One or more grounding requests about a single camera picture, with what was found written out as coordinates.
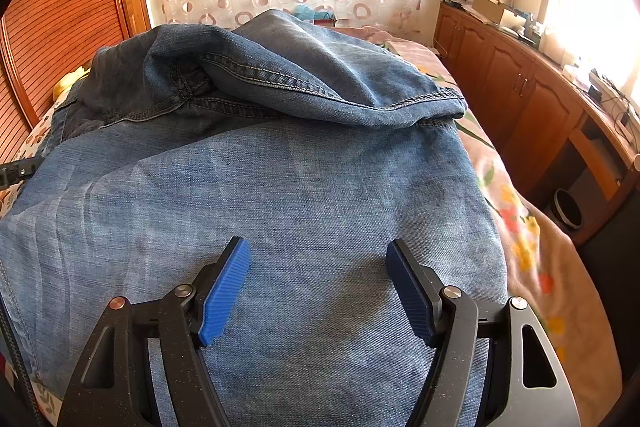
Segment orange fruit print bedsheet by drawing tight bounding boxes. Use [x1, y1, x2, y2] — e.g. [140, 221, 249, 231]
[0, 102, 68, 427]

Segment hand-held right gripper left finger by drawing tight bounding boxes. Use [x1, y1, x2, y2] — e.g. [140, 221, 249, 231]
[57, 237, 251, 427]

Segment black cable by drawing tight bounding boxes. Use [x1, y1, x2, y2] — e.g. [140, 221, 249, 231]
[0, 292, 42, 427]

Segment small box with blue cloth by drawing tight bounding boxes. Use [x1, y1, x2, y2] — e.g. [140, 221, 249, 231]
[291, 4, 336, 28]

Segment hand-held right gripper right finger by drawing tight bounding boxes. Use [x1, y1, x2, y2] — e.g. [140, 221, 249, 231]
[386, 239, 581, 427]

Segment blue denim pants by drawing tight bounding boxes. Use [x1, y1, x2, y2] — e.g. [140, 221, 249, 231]
[0, 8, 511, 427]

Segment dark round bin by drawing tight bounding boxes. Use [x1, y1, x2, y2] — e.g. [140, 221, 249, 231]
[552, 188, 586, 230]

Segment cardboard box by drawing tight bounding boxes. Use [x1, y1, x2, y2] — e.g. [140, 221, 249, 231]
[472, 0, 518, 25]

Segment white power strip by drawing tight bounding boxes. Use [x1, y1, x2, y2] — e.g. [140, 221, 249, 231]
[587, 69, 631, 102]

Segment wooden frame window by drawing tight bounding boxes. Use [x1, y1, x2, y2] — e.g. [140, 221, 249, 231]
[537, 0, 640, 108]

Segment yellow plush toy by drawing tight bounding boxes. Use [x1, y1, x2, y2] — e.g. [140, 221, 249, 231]
[52, 66, 93, 100]

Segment low wooden cabinet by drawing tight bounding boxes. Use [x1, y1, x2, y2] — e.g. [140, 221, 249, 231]
[432, 2, 640, 248]

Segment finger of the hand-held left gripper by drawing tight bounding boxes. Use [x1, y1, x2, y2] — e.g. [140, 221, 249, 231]
[0, 156, 45, 186]

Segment floral blanket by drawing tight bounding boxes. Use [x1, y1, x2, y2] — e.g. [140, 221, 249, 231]
[330, 24, 626, 427]

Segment wooden slatted wardrobe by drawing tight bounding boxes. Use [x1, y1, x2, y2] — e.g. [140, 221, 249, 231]
[0, 0, 151, 162]

